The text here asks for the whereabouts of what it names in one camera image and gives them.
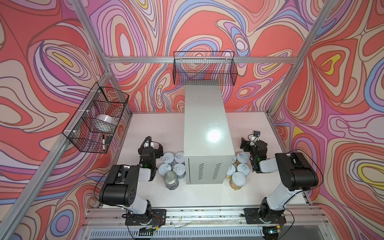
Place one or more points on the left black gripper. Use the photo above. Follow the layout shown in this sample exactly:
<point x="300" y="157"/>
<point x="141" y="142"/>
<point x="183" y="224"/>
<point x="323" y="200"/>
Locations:
<point x="148" y="148"/>

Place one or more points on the black wire basket back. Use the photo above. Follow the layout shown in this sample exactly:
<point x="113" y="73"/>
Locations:
<point x="204" y="68"/>

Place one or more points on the white lid can front-right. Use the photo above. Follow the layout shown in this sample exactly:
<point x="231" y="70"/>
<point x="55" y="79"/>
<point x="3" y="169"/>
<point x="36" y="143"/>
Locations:
<point x="180" y="170"/>

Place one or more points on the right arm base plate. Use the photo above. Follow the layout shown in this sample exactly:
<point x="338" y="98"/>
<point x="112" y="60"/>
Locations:
<point x="268" y="217"/>

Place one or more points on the dark blue tomato can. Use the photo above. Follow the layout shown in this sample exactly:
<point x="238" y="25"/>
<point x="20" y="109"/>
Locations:
<point x="171" y="180"/>

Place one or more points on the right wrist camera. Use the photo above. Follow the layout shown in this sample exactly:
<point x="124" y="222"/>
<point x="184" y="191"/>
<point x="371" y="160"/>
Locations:
<point x="256" y="134"/>

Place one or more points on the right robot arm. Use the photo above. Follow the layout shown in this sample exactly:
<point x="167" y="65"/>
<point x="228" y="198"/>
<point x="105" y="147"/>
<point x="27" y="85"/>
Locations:
<point x="296" y="174"/>

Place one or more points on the black marker pen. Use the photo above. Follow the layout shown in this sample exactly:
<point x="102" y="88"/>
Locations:
<point x="103" y="143"/>

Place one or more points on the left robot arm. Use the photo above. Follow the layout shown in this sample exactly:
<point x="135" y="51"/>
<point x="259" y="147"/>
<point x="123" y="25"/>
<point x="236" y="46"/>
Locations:
<point x="121" y="184"/>

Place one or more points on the green label can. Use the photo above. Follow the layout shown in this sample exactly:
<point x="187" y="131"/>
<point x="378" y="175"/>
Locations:
<point x="244" y="169"/>

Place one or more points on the right group can back-right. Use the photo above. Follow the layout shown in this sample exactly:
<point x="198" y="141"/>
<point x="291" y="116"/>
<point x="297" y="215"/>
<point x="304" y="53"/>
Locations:
<point x="242" y="158"/>

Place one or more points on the white lid can back-right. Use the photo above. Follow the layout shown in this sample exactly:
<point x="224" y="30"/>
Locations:
<point x="179" y="158"/>

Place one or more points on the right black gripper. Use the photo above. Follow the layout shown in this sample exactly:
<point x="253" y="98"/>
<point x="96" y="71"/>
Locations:
<point x="250" y="146"/>

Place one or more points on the grey metal cabinet counter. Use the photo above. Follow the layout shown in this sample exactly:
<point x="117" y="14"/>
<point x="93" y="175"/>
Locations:
<point x="208" y="146"/>

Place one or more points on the white lid can front-left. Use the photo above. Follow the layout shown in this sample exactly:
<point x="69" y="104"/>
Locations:
<point x="164" y="168"/>

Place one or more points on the orange peach can large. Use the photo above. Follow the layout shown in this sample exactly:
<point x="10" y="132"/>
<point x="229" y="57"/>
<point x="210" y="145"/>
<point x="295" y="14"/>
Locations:
<point x="237" y="181"/>

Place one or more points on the right group can front-left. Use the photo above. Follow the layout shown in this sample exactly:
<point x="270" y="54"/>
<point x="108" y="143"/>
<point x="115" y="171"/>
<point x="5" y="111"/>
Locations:
<point x="232" y="169"/>

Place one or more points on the silver tape roll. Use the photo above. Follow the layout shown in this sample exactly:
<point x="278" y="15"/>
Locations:
<point x="107" y="119"/>

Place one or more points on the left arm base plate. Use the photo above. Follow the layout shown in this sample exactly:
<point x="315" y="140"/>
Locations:
<point x="156" y="217"/>

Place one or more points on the black wire basket left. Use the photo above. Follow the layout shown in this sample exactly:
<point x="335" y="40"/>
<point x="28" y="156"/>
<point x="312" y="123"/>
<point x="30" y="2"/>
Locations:
<point x="85" y="132"/>

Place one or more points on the white lid can back-left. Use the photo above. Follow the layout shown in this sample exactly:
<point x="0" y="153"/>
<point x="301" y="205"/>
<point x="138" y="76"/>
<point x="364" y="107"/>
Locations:
<point x="168" y="158"/>

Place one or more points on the black wire basket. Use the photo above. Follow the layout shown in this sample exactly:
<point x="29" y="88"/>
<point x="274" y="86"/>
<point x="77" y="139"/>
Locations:
<point x="204" y="68"/>
<point x="85" y="132"/>

